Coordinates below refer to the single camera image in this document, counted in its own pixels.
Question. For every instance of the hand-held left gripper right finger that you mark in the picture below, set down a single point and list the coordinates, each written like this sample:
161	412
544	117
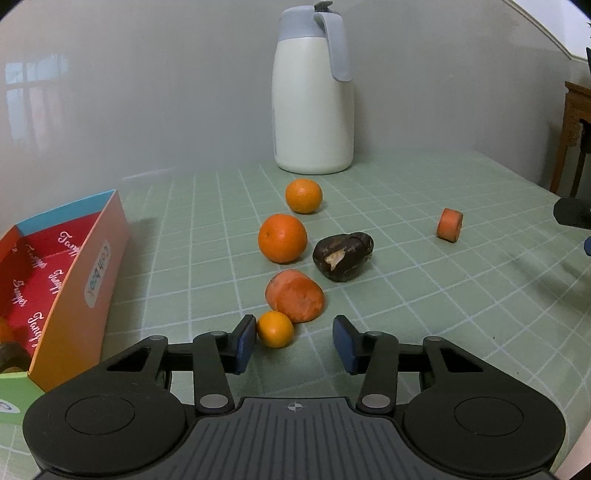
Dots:
345	345

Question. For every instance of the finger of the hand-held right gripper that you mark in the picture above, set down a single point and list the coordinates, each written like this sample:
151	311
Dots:
587	244
573	212

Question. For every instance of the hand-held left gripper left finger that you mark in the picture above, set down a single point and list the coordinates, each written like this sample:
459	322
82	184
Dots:
243	345

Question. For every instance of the tiny kumquat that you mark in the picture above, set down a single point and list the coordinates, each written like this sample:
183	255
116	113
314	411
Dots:
275	328

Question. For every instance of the large carrot chunk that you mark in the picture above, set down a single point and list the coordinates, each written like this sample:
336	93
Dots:
295	295

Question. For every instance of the smooth dark fruit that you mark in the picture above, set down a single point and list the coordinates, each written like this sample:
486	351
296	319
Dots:
343	256

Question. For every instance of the medium orange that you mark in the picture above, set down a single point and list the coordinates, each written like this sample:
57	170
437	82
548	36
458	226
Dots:
282	238

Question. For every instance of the small carrot chunk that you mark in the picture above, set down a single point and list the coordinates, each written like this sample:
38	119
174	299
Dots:
449	224

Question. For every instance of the small orange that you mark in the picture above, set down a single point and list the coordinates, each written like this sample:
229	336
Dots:
303	196

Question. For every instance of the colourful cardboard box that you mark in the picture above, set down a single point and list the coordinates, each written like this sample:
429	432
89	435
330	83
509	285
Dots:
83	286

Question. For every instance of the wooden side table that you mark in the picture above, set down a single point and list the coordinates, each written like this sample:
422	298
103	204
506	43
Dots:
572	115

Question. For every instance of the green checked tablecloth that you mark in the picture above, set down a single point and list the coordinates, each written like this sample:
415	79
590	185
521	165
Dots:
461	300

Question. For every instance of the white thermos jug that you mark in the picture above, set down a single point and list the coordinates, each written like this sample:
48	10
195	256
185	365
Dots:
309	115

